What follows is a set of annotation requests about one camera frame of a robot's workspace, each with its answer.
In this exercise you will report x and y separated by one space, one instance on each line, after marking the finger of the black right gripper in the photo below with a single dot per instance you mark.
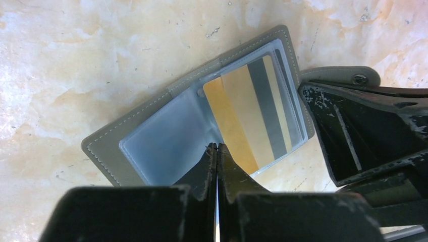
374 141

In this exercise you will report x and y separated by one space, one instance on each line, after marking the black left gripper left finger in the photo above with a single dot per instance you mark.
184 211

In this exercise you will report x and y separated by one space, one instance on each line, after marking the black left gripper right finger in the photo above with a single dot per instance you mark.
249 212

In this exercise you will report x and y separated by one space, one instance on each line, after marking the grey leather card holder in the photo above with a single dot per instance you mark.
159 141

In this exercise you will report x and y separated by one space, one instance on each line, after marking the gold credit card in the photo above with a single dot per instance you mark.
253 111

